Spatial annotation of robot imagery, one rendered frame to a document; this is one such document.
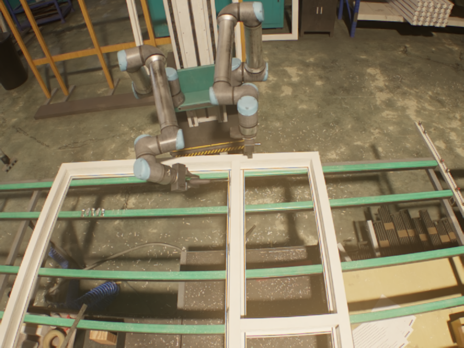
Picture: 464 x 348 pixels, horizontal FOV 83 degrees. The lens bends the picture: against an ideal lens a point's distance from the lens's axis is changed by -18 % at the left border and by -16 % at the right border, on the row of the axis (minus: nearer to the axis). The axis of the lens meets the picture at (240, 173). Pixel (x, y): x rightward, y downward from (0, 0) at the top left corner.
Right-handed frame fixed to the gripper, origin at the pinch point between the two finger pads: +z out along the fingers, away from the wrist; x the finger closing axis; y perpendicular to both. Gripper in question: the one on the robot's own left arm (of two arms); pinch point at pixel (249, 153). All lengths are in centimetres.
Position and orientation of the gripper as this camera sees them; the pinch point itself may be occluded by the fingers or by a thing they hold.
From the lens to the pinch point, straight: 161.5
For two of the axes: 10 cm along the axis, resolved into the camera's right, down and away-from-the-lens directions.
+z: 0.5, 6.4, 7.7
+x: 0.0, -7.7, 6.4
